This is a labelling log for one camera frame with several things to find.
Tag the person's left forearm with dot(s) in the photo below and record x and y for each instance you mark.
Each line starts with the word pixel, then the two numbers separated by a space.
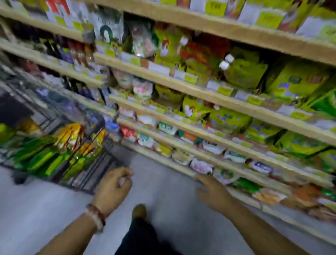
pixel 68 236

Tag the rows of assorted seasoning packets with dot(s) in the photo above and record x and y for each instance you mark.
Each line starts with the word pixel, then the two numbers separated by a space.
pixel 236 94

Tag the pile of seasoning packets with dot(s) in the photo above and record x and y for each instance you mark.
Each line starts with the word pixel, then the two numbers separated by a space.
pixel 52 152

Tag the black trousers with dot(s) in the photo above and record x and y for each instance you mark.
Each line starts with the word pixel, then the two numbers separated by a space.
pixel 141 241

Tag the row of yellow price tags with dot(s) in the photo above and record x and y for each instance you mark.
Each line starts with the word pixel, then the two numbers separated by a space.
pixel 236 13

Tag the row of blue packets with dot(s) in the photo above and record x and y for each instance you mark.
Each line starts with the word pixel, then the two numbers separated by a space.
pixel 99 121

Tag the person's right forearm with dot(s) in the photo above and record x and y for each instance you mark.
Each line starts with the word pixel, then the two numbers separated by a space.
pixel 257 234

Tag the person's right hand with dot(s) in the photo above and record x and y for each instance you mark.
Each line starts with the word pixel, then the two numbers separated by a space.
pixel 215 194

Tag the person's left hand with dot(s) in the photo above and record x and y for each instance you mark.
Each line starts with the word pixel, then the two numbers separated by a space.
pixel 113 192

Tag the row of small dark bottles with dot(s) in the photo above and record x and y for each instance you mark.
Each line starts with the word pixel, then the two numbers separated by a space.
pixel 63 50

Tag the brown shoe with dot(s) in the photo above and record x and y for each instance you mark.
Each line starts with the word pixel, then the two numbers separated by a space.
pixel 139 211

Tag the wooden store shelving with goods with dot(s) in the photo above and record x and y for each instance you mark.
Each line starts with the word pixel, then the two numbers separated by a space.
pixel 210 26

